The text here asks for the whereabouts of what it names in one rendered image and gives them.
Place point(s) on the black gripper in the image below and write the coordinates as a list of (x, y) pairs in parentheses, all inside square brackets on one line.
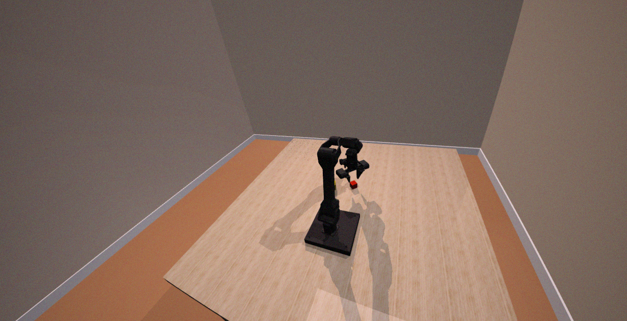
[(360, 166)]

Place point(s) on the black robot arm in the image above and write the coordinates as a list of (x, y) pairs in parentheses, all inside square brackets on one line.
[(329, 212)]

